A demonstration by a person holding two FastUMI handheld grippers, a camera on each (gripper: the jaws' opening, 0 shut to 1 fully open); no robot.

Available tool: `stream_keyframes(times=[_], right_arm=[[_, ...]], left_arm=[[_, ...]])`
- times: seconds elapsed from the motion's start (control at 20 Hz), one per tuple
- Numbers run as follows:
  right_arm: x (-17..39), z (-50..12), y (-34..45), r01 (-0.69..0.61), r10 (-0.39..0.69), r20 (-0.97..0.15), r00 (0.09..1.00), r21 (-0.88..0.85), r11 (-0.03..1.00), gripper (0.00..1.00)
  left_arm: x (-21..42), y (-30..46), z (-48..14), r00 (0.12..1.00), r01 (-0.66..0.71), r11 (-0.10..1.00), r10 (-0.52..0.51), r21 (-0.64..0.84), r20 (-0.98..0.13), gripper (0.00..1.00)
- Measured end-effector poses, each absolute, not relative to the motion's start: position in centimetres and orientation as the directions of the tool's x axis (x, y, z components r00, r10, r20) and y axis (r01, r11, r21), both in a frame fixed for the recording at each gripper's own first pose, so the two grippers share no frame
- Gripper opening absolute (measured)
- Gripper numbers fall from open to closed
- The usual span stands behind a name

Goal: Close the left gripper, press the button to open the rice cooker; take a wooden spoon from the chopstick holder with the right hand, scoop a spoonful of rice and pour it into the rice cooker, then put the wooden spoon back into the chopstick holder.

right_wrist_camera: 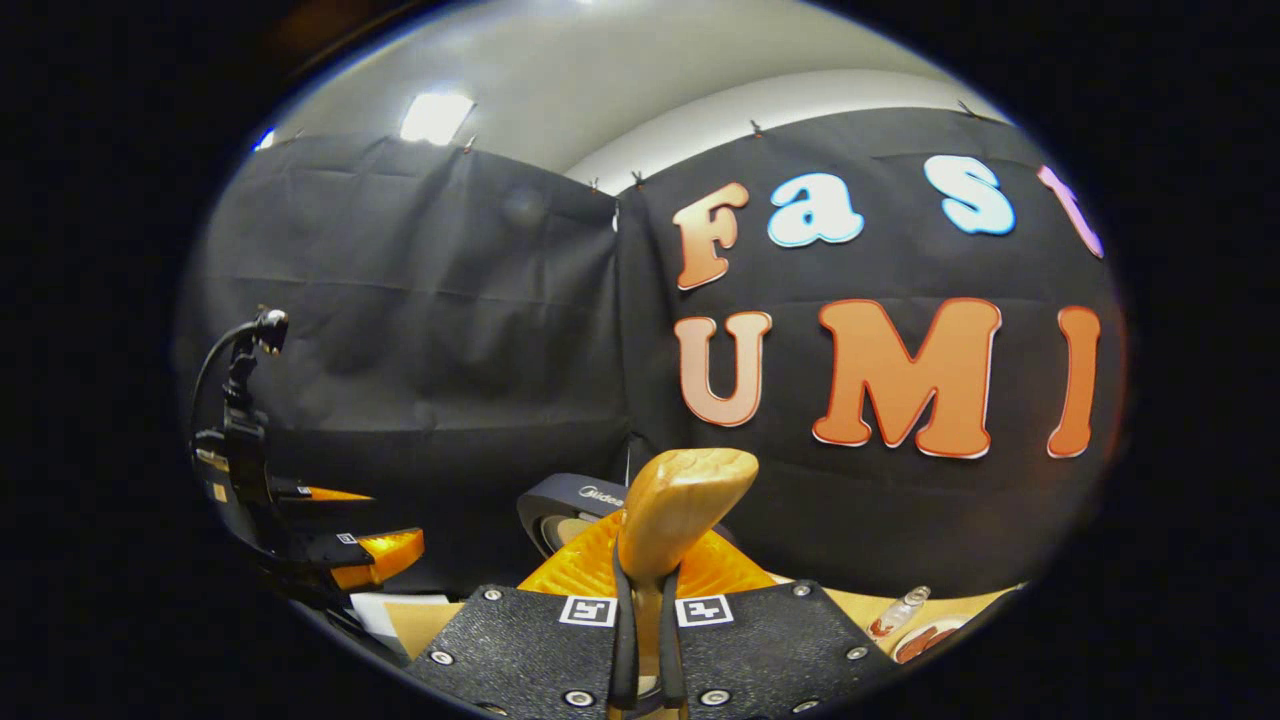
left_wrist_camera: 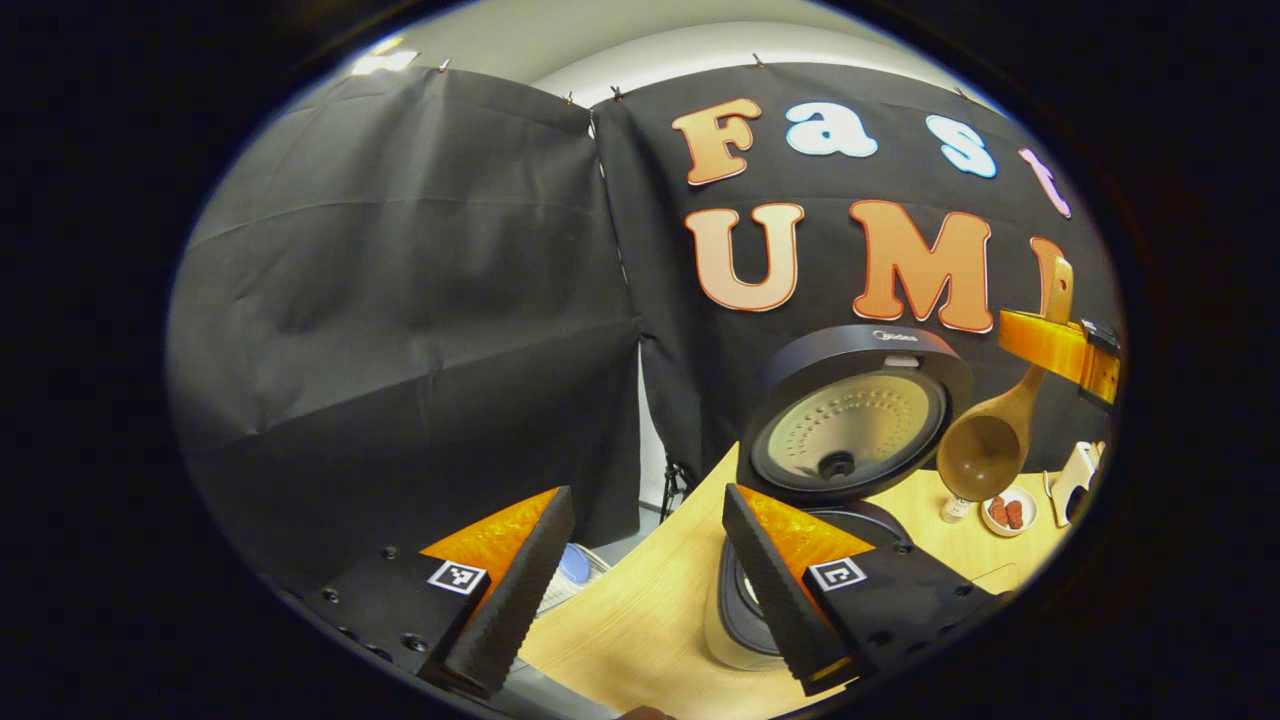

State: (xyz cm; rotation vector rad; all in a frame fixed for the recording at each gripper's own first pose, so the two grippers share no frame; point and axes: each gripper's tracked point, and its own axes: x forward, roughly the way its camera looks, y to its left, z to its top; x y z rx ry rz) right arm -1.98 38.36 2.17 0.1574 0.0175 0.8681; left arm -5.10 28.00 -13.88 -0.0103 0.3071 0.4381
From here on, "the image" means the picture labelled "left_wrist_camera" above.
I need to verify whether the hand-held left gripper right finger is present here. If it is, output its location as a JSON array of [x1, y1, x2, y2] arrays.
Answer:
[[722, 484, 1004, 698]]

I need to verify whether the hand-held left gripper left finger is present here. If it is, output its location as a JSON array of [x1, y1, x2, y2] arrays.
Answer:
[[298, 486, 578, 701]]

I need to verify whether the wooden spoon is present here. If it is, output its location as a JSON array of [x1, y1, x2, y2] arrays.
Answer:
[[936, 257, 1077, 504]]

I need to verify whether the black rice cooker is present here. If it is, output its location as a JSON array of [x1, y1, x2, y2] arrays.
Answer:
[[704, 322, 974, 672]]

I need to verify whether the white toaster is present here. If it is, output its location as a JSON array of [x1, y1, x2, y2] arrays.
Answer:
[[1044, 440, 1107, 529]]

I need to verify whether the black tripod stand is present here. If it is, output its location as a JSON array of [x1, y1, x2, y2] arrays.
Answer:
[[657, 455, 694, 524]]

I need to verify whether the white round plate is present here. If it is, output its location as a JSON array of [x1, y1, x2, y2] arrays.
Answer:
[[979, 485, 1039, 539]]

